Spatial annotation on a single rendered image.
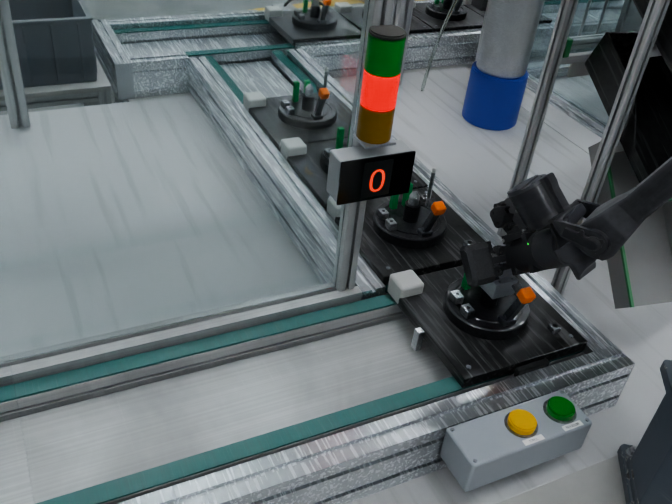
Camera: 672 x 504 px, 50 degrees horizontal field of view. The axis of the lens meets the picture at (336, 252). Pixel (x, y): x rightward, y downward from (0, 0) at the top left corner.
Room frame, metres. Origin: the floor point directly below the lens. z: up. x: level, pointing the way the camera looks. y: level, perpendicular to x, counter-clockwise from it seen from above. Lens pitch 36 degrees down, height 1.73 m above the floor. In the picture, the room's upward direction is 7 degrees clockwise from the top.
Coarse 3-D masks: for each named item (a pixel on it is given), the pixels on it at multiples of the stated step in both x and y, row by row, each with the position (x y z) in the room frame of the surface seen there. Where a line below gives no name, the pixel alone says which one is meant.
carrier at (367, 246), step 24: (432, 168) 1.20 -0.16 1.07; (432, 192) 1.28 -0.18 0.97; (384, 216) 1.13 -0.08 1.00; (408, 216) 1.13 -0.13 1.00; (456, 216) 1.20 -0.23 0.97; (384, 240) 1.09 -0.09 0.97; (408, 240) 1.07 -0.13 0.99; (432, 240) 1.09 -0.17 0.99; (456, 240) 1.12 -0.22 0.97; (480, 240) 1.13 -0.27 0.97; (384, 264) 1.02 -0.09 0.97; (408, 264) 1.03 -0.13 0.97; (432, 264) 1.03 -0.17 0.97; (456, 264) 1.06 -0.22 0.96
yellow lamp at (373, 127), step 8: (360, 104) 0.93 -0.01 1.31; (360, 112) 0.92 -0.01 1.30; (368, 112) 0.91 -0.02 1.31; (376, 112) 0.91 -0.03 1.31; (384, 112) 0.91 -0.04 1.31; (392, 112) 0.92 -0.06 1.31; (360, 120) 0.92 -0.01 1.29; (368, 120) 0.91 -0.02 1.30; (376, 120) 0.91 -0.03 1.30; (384, 120) 0.91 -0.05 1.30; (392, 120) 0.92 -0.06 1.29; (360, 128) 0.92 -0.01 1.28; (368, 128) 0.91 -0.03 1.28; (376, 128) 0.91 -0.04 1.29; (384, 128) 0.91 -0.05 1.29; (360, 136) 0.92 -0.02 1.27; (368, 136) 0.91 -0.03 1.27; (376, 136) 0.91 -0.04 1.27; (384, 136) 0.91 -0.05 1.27
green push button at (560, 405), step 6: (558, 396) 0.74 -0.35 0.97; (552, 402) 0.73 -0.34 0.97; (558, 402) 0.73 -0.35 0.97; (564, 402) 0.73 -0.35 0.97; (570, 402) 0.73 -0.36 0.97; (546, 408) 0.73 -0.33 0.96; (552, 408) 0.72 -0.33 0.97; (558, 408) 0.72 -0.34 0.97; (564, 408) 0.72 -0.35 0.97; (570, 408) 0.72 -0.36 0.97; (552, 414) 0.71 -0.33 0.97; (558, 414) 0.71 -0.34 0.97; (564, 414) 0.71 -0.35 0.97; (570, 414) 0.71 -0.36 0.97; (564, 420) 0.71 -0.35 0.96
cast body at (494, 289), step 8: (496, 248) 0.93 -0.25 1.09; (504, 272) 0.90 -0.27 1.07; (496, 280) 0.90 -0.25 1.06; (504, 280) 0.90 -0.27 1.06; (512, 280) 0.90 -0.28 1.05; (488, 288) 0.90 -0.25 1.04; (496, 288) 0.88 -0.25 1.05; (504, 288) 0.89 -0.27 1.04; (512, 288) 0.90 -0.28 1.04; (496, 296) 0.89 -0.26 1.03
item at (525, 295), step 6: (516, 288) 0.87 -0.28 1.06; (522, 288) 0.86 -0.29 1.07; (528, 288) 0.86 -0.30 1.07; (516, 294) 0.86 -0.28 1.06; (522, 294) 0.85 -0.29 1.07; (528, 294) 0.85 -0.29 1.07; (534, 294) 0.85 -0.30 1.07; (516, 300) 0.86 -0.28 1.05; (522, 300) 0.85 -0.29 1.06; (528, 300) 0.85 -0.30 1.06; (510, 306) 0.87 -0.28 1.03; (516, 306) 0.86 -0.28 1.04; (522, 306) 0.86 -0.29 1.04; (510, 312) 0.87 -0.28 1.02; (516, 312) 0.86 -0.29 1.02; (504, 318) 0.87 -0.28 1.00; (510, 318) 0.87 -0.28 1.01
